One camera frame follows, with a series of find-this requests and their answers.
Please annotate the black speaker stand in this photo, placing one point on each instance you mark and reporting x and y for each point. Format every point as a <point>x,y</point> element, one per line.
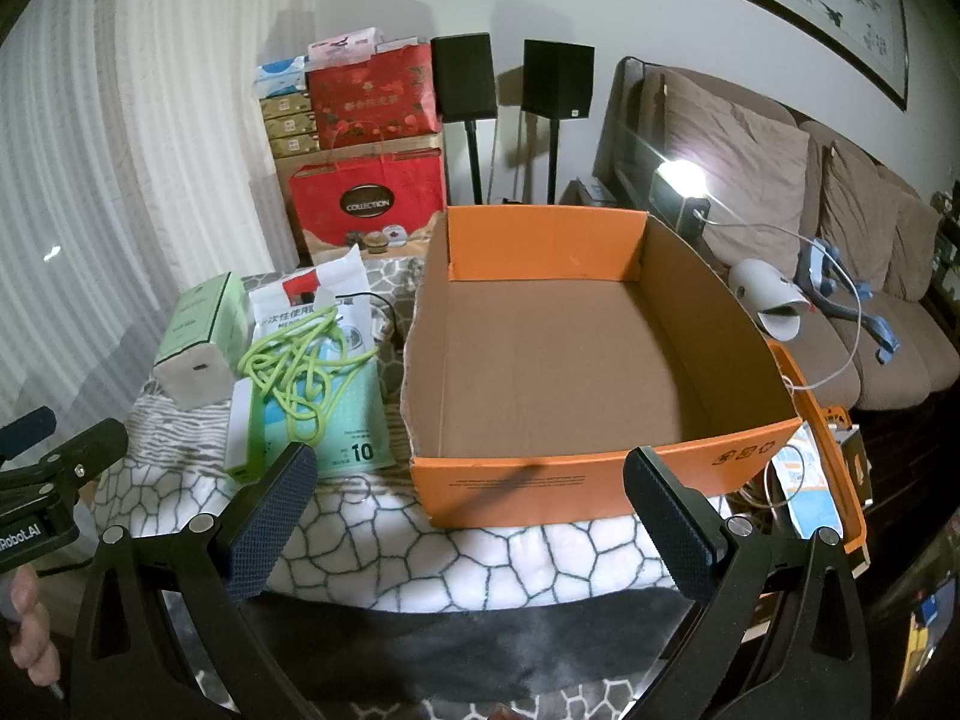
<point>553,161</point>
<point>474,165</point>

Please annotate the small open cardboard box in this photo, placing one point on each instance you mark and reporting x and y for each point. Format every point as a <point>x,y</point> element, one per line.
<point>855,457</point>

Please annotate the bright lamp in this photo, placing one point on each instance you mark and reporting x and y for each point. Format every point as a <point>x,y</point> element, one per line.
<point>679,191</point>

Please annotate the face mask packet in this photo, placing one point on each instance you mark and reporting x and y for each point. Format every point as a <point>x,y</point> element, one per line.
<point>352,420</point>

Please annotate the large brown sofa pillow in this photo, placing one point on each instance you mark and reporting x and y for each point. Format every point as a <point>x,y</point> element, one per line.
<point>735,165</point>

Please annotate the blue tissue pack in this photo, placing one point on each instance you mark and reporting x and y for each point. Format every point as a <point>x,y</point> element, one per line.
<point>281,75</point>

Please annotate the red gift bag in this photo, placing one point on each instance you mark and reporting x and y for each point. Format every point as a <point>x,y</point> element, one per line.
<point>330,195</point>

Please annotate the grey blue plastic tool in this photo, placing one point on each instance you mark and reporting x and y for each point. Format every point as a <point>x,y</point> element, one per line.
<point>821,292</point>

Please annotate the person's left hand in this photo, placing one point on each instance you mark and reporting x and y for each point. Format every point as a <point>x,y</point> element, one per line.
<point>30,637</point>

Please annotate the orange plastic crate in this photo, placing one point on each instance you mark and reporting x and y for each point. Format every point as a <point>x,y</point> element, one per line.
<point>825,420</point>

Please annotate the pink white tissue pack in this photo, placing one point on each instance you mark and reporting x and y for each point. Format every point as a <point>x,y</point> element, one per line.
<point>345,46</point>

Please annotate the yellow blue packet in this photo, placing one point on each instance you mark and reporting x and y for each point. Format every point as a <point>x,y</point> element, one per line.
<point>924,637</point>

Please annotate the white curtain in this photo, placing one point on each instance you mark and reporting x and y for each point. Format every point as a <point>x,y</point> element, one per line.
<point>112,165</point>

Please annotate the white green power bank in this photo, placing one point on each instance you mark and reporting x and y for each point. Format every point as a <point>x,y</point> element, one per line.
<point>244,427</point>

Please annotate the orange cardboard box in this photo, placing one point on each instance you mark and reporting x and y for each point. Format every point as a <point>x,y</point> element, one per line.
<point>562,390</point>

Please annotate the brown sofa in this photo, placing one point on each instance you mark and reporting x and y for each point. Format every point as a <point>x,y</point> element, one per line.
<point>847,360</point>

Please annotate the black speaker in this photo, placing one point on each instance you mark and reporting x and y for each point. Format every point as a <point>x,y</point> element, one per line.
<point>463,75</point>
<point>559,79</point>

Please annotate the grey white patterned blanket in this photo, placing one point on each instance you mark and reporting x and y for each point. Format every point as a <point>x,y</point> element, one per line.
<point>487,562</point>

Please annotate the white blue packet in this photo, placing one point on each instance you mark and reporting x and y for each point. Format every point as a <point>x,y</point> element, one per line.
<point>806,480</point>

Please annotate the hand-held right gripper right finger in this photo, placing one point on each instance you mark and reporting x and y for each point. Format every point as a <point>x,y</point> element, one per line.
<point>675,532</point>

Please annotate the pale green box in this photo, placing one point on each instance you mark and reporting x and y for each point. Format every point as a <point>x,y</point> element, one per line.
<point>202,315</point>

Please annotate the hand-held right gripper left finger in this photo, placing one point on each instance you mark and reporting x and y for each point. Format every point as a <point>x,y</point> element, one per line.
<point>270,521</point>

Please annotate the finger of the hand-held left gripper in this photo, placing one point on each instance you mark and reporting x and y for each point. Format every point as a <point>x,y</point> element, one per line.
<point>82,446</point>
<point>26,431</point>

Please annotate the red floral gift box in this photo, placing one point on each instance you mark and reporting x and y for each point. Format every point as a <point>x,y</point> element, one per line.
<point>367,97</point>

